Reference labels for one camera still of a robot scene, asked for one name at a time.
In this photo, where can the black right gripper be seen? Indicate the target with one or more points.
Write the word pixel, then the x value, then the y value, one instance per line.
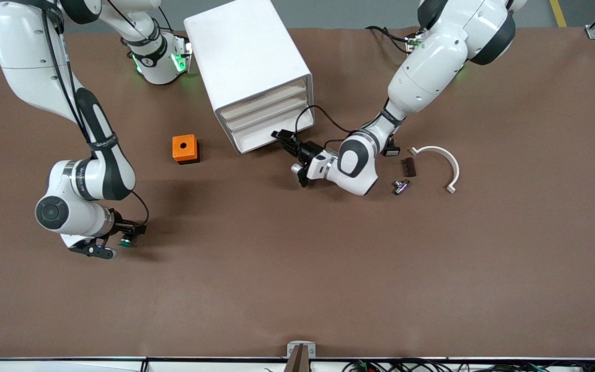
pixel 121 227

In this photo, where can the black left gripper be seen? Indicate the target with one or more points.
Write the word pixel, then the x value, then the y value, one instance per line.
pixel 306 151

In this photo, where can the green mushroom push button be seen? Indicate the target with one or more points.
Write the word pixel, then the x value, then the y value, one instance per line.
pixel 128 242

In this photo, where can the white plastic drawer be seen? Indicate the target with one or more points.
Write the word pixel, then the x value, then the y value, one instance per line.
pixel 264 103
pixel 256 130
pixel 266 115
pixel 256 142

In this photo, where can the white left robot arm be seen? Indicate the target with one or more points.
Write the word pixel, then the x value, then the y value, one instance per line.
pixel 432 67

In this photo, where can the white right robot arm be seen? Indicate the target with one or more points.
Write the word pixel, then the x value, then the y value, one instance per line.
pixel 34 51

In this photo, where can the white drawer cabinet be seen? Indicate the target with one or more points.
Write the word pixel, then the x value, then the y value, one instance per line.
pixel 246 51

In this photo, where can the orange box with hole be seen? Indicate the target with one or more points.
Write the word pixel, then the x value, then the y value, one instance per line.
pixel 177 152

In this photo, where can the brown table cover mat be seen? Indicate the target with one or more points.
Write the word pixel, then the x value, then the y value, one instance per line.
pixel 297 258

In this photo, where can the silver metal fitting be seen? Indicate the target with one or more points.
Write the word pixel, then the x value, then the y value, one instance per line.
pixel 402 187

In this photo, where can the brown terminal block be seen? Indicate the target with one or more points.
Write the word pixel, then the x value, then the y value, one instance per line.
pixel 409 167

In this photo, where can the black switch with white face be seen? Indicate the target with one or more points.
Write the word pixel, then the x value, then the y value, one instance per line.
pixel 393 151

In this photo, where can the white curved plastic bracket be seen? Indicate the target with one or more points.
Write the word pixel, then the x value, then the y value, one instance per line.
pixel 434 149

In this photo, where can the grey table edge bracket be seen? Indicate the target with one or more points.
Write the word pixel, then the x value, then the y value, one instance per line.
pixel 301 349

